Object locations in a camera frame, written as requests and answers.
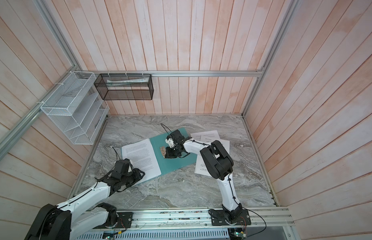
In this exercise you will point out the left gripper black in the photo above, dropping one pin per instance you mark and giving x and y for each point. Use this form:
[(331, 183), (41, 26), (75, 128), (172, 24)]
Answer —
[(137, 172)]

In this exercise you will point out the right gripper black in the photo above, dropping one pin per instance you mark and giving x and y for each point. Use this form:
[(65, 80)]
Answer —
[(169, 154)]

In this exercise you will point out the metal folder clip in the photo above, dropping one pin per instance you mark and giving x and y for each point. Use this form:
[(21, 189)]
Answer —
[(163, 151)]

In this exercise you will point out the green file folder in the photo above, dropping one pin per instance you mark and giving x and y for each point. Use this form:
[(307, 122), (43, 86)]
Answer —
[(160, 155)]

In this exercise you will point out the printed paper sheet front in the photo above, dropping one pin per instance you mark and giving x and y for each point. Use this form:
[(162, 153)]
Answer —
[(142, 156)]

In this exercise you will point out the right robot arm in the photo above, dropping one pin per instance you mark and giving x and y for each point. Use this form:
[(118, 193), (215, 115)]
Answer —
[(219, 165)]

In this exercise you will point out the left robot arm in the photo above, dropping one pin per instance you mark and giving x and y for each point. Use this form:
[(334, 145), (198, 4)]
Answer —
[(76, 216)]

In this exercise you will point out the papers in black basket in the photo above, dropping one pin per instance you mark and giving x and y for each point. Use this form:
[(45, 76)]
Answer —
[(140, 82)]

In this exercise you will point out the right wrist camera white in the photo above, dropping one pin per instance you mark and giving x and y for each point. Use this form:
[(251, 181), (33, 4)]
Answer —
[(170, 141)]

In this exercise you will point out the left camera cable black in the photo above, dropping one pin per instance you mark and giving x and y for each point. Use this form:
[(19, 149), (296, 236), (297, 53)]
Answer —
[(117, 155)]

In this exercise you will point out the camera cable black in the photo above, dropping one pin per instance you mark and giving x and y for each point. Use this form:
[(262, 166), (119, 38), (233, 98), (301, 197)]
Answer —
[(167, 129), (117, 155)]

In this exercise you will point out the right camera cable black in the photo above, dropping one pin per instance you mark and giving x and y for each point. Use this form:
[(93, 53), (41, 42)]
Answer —
[(167, 129)]

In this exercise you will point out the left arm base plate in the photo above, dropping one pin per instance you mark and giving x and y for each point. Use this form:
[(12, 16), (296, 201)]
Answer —
[(120, 220)]

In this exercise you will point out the aluminium mounting rail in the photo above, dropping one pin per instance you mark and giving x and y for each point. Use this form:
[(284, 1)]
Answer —
[(194, 218)]

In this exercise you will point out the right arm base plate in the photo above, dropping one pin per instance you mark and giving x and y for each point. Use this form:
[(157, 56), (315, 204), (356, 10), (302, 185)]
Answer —
[(224, 218)]

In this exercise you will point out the black mesh wall basket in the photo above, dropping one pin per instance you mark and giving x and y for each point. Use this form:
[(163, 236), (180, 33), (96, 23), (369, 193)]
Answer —
[(112, 87)]

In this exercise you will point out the white wire mesh shelf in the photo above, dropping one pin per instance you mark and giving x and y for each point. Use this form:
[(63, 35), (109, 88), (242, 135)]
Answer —
[(77, 111)]

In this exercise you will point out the horizontal aluminium wall bar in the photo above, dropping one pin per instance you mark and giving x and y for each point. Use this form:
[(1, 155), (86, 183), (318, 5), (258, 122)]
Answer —
[(215, 73)]

